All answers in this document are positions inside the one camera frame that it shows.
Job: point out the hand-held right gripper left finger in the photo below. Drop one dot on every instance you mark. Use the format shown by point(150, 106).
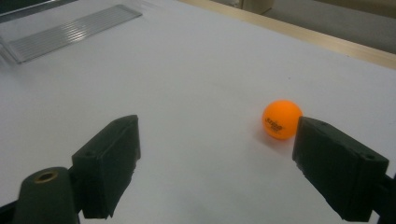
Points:
point(107, 161)

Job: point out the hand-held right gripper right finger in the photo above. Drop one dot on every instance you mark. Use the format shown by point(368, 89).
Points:
point(336, 168)

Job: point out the orange ping-pong ball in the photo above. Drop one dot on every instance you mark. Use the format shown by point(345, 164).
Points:
point(280, 116)

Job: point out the clear ribbed plastic tray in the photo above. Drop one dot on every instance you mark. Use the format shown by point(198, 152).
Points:
point(71, 31)

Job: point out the aluminium floor rail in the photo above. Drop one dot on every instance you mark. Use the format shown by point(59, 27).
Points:
point(28, 6)

